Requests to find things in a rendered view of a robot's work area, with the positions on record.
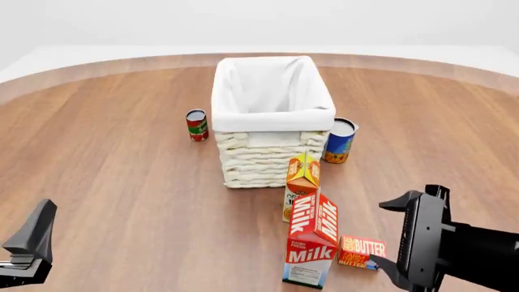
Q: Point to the blue printed food can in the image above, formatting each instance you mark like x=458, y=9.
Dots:
x=340, y=146

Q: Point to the white wicker basket with liner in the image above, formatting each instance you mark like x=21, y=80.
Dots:
x=271, y=91

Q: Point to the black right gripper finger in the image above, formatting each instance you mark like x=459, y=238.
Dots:
x=401, y=202
x=391, y=269

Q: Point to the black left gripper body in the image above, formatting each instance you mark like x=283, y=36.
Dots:
x=22, y=270

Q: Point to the red and white milk carton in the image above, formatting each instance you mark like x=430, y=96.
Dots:
x=310, y=255

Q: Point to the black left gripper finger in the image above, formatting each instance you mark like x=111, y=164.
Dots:
x=36, y=234

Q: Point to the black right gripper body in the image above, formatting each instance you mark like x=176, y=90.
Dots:
x=425, y=243

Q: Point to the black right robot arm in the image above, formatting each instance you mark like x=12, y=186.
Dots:
x=486, y=255

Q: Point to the red butter box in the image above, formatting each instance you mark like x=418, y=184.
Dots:
x=363, y=248

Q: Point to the orange juice carton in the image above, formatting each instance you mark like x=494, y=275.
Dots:
x=302, y=173

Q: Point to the red tomato sauce can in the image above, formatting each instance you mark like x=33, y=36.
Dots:
x=197, y=127

